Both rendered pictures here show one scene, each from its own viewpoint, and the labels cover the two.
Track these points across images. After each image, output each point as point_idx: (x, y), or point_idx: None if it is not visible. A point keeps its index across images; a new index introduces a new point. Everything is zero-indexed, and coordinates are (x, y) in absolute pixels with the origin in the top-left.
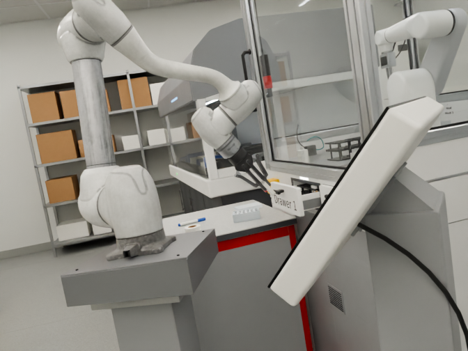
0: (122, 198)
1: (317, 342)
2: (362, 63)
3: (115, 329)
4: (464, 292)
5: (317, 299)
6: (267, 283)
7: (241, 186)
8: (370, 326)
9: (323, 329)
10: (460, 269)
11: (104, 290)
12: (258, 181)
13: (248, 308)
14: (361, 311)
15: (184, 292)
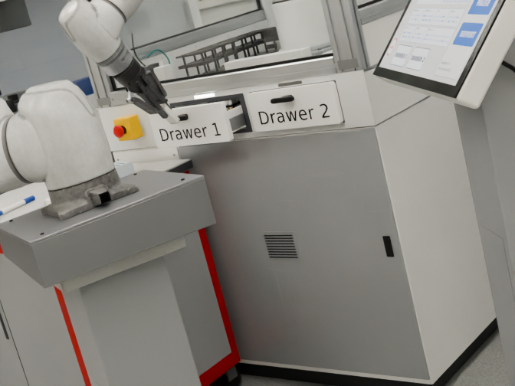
0: (72, 124)
1: (240, 334)
2: None
3: (90, 318)
4: (437, 180)
5: (237, 267)
6: (172, 262)
7: None
8: (349, 251)
9: (253, 307)
10: (431, 154)
11: (98, 248)
12: (157, 104)
13: None
14: (332, 240)
15: (205, 222)
